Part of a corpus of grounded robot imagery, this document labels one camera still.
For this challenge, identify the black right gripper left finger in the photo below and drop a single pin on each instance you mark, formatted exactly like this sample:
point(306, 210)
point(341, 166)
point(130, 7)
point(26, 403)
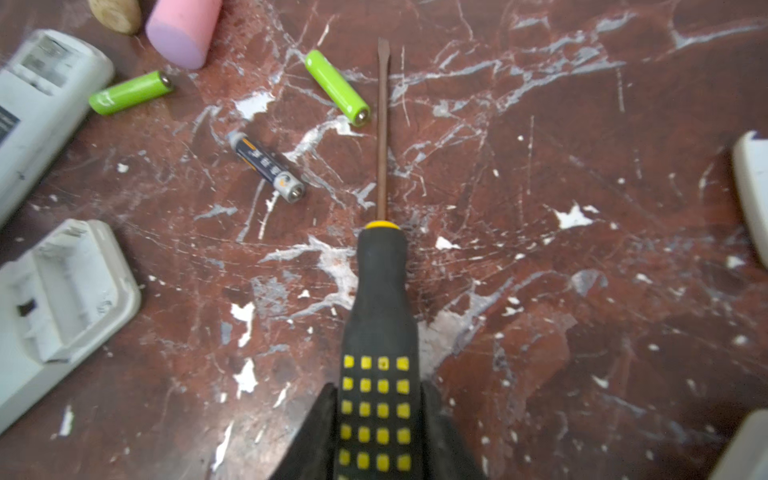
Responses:
point(310, 454)

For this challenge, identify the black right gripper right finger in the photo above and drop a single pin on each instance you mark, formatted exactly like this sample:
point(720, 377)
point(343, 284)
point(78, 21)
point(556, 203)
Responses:
point(446, 455)

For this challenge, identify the black yellow screwdriver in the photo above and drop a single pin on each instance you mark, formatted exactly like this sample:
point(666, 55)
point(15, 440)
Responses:
point(379, 432)

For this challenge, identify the dark AAA battery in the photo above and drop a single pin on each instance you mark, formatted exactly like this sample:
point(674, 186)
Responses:
point(289, 187)

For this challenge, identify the green AAA battery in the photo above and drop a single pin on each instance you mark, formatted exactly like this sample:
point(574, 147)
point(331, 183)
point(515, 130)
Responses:
point(131, 93)
point(344, 96)

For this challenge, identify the purple toy rake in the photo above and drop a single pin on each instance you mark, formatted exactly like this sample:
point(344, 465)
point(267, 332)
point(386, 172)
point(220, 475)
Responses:
point(182, 30)

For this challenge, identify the blue toy shovel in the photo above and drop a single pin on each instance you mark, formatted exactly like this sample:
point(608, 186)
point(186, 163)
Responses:
point(121, 16)

